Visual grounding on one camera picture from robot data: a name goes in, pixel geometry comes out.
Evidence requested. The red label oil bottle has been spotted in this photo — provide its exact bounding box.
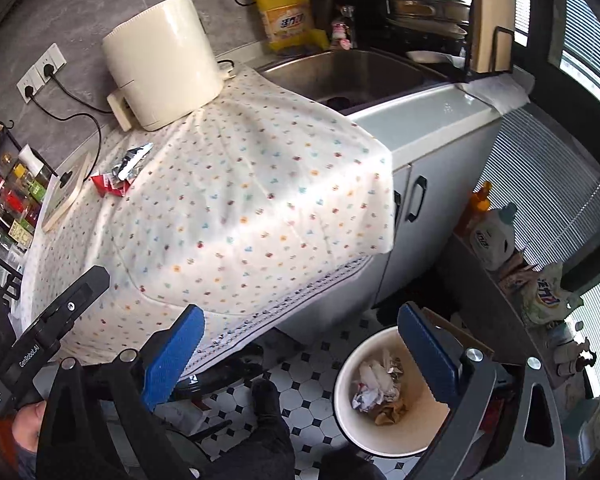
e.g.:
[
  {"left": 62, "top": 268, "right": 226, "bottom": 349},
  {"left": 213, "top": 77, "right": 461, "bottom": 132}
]
[{"left": 0, "top": 177, "right": 40, "bottom": 229}]

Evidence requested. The red paper carton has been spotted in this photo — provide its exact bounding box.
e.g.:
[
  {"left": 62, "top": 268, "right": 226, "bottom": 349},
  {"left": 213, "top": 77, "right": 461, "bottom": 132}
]
[{"left": 90, "top": 174, "right": 131, "bottom": 197}]

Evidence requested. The white cabinet door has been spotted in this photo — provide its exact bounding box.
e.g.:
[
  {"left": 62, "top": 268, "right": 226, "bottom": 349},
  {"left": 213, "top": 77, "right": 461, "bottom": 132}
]
[{"left": 376, "top": 120, "right": 501, "bottom": 302}]

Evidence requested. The black power cable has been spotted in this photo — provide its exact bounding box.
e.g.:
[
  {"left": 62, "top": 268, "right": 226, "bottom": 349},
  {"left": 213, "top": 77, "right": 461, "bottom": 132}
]
[{"left": 24, "top": 64, "right": 114, "bottom": 181}]

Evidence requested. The green label sauce bottle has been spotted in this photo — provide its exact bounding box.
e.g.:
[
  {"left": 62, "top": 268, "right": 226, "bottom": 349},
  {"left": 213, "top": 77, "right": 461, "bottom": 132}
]
[{"left": 12, "top": 162, "right": 46, "bottom": 204}]

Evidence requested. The black dish rack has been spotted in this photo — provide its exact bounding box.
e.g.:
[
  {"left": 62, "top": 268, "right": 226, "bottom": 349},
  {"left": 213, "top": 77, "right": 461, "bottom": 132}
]
[{"left": 388, "top": 0, "right": 515, "bottom": 78}]

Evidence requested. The wooden cutting board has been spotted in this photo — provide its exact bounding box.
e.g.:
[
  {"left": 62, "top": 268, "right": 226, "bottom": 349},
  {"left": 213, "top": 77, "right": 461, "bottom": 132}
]
[{"left": 469, "top": 0, "right": 515, "bottom": 75}]

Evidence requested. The white cleaner bottle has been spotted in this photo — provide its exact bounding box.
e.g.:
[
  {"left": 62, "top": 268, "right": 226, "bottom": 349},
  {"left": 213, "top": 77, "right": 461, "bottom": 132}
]
[{"left": 468, "top": 203, "right": 517, "bottom": 271}]

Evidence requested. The brown paper bag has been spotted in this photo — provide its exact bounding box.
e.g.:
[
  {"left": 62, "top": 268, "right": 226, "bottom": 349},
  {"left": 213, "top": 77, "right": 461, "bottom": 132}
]
[{"left": 370, "top": 399, "right": 408, "bottom": 426}]

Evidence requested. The silver foil strip wrapper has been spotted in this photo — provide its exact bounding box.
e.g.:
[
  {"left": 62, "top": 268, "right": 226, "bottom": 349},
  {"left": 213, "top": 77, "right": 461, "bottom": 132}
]
[{"left": 111, "top": 142, "right": 154, "bottom": 184}]

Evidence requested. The white wall socket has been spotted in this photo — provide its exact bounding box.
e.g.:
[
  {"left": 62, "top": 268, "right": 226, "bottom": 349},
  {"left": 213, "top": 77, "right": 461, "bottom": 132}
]
[{"left": 17, "top": 44, "right": 67, "bottom": 103}]

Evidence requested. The person's left hand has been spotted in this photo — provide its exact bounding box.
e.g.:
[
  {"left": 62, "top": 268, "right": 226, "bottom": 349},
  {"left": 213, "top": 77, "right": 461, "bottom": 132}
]
[{"left": 12, "top": 400, "right": 46, "bottom": 453}]

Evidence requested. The black spice rack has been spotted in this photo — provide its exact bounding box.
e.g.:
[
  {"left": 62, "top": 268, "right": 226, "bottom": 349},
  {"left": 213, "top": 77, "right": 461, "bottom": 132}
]
[{"left": 0, "top": 122, "right": 53, "bottom": 272}]

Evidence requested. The orange spray bottle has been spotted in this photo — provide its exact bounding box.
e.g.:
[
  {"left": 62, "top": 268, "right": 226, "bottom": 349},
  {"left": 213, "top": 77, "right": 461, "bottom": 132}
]
[{"left": 454, "top": 181, "right": 492, "bottom": 236}]

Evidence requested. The refill detergent pouch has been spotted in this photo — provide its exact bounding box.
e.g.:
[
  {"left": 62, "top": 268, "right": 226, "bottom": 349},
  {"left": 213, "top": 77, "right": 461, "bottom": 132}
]
[{"left": 520, "top": 262, "right": 584, "bottom": 325}]

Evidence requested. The cream induction cooker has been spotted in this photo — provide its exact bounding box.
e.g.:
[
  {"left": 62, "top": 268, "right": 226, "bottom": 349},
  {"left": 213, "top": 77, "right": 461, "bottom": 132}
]
[{"left": 41, "top": 151, "right": 94, "bottom": 232}]

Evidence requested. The cream air fryer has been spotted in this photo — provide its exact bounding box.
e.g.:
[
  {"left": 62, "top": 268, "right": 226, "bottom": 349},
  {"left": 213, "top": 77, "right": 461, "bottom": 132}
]
[{"left": 102, "top": 0, "right": 235, "bottom": 131}]

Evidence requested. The white round trash bin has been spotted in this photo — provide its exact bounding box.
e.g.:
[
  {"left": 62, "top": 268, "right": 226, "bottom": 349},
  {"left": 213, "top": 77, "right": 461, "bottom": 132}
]
[{"left": 332, "top": 327, "right": 449, "bottom": 458}]

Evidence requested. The pink small figurine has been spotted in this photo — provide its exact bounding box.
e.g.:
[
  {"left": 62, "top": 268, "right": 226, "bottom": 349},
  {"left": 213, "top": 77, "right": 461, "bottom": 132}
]
[{"left": 329, "top": 6, "right": 355, "bottom": 51}]

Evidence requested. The white cap oil dispenser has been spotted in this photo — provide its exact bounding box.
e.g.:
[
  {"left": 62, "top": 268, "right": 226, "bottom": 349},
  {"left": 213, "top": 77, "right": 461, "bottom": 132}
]
[{"left": 18, "top": 144, "right": 45, "bottom": 177}]

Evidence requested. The yellow detergent bottle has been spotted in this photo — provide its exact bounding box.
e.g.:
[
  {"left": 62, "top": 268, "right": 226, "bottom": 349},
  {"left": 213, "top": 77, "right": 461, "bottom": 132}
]
[{"left": 256, "top": 0, "right": 329, "bottom": 52}]

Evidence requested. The stainless steel sink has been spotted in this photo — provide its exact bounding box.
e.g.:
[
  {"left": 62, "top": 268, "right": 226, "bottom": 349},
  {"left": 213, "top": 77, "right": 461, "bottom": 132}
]
[{"left": 259, "top": 50, "right": 446, "bottom": 115}]

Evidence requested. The white food wrapper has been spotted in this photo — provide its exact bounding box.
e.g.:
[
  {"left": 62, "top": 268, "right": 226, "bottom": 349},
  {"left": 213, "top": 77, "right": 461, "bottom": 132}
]
[{"left": 358, "top": 349, "right": 403, "bottom": 403}]

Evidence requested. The floral patterned tablecloth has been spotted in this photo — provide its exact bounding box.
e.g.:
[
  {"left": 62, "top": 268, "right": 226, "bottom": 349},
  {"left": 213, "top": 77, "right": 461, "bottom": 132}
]
[{"left": 16, "top": 66, "right": 394, "bottom": 372}]

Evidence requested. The white grey paper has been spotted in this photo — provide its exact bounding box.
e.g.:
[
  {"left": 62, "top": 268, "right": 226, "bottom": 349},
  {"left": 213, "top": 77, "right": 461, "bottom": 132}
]
[{"left": 351, "top": 382, "right": 384, "bottom": 413}]

